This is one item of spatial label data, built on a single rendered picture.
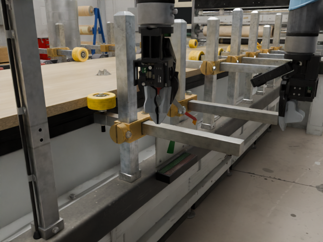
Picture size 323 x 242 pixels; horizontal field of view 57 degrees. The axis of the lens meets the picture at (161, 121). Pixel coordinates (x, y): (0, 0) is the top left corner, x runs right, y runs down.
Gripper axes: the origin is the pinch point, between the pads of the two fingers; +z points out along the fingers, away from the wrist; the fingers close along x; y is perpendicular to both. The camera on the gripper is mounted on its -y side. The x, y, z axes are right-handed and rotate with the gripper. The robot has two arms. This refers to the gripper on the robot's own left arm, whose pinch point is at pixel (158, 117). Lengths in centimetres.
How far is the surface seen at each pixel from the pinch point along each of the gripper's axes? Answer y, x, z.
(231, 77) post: -73, 17, 2
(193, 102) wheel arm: -28.9, 5.2, 3.4
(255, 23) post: -96, 28, -21
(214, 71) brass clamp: -48.4, 10.6, -4.0
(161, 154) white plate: -14.9, -2.6, 16.2
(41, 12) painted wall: -781, -533, -60
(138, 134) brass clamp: -5.0, -6.4, 6.3
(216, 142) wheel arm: 1.2, 13.4, 4.5
